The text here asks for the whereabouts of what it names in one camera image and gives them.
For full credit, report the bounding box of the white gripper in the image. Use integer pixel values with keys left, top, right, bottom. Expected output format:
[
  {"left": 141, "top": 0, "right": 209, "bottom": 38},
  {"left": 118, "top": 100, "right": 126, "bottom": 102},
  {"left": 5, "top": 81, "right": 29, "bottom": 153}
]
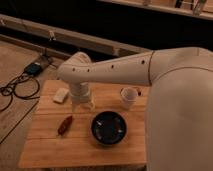
[{"left": 69, "top": 83, "right": 95, "bottom": 113}]

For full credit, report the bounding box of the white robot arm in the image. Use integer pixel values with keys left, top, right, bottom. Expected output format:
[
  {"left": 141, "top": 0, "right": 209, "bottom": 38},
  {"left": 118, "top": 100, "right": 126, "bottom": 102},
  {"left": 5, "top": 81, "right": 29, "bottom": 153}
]
[{"left": 58, "top": 47, "right": 213, "bottom": 171}]

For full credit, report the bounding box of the red brown sausage toy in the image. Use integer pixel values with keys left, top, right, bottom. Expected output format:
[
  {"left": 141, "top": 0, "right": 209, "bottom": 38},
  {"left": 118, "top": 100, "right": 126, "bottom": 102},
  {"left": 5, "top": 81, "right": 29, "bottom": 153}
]
[{"left": 57, "top": 116, "right": 73, "bottom": 135}]

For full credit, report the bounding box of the black bowl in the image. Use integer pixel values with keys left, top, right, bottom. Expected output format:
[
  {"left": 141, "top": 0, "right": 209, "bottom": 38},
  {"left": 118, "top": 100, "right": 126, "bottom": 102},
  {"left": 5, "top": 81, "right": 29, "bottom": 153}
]
[{"left": 91, "top": 111, "right": 127, "bottom": 145}]

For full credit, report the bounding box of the white plastic cup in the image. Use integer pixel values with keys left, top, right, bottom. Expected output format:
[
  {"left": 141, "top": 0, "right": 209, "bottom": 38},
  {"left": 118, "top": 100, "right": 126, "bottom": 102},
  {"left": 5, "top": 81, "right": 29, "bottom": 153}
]
[{"left": 120, "top": 87, "right": 138, "bottom": 110}]

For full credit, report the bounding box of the black power adapter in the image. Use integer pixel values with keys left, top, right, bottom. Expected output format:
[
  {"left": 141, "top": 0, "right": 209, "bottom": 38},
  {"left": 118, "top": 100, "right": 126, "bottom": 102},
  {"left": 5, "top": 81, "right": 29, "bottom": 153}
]
[{"left": 24, "top": 63, "right": 43, "bottom": 76}]

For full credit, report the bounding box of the long metal rail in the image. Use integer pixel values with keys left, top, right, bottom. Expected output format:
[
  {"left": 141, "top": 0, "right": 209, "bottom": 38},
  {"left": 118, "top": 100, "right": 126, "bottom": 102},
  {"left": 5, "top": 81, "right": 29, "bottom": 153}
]
[{"left": 0, "top": 14, "right": 149, "bottom": 56}]

